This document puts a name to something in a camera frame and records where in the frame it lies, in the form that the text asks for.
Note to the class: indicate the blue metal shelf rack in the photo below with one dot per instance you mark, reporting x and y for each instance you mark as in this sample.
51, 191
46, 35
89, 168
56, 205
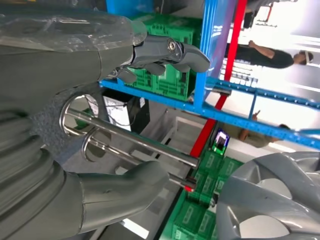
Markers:
215, 33

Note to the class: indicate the white slatted panel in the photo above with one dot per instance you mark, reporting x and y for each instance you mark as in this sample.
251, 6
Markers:
242, 74

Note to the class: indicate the red barrier belt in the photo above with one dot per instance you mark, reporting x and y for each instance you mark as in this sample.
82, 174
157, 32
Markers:
235, 39
202, 136

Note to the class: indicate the person holding phone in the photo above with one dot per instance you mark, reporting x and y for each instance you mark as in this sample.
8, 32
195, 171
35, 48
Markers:
260, 140

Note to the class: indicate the lit monitor screen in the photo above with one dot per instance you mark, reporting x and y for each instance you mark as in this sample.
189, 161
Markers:
221, 144

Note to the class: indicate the green folded plastic crate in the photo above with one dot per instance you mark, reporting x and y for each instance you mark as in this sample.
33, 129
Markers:
189, 218
145, 87
211, 162
180, 89
204, 185
229, 169

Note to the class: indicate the black box with labels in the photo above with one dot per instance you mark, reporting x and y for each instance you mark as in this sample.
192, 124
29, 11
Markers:
140, 116

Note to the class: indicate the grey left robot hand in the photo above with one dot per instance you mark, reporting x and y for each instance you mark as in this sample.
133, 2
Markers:
62, 69

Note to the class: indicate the standing person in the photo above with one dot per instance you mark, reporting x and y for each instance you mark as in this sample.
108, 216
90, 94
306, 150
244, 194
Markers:
269, 58

